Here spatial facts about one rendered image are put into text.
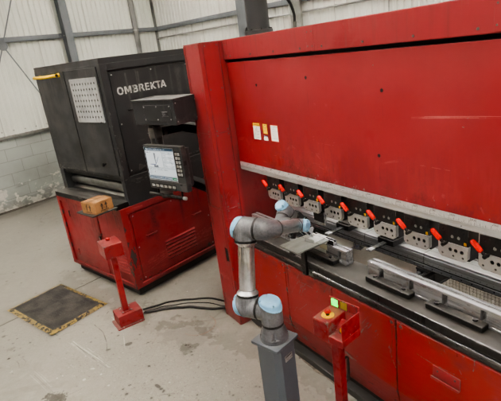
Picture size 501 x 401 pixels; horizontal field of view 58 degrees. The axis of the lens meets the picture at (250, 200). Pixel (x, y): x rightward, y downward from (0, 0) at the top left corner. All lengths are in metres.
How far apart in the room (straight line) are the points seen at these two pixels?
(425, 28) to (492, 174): 0.67
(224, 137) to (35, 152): 6.12
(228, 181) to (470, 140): 1.96
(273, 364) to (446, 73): 1.60
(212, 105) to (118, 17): 6.95
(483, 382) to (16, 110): 8.16
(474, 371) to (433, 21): 1.56
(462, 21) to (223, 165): 2.03
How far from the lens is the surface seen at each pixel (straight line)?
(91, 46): 9.77
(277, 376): 2.53
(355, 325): 2.60
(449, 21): 2.10
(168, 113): 3.45
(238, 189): 3.59
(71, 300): 5.10
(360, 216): 2.64
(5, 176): 9.03
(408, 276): 2.60
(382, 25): 2.30
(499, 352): 2.29
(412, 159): 2.31
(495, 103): 2.04
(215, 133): 3.42
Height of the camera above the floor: 2.22
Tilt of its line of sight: 18 degrees down
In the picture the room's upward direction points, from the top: 7 degrees counter-clockwise
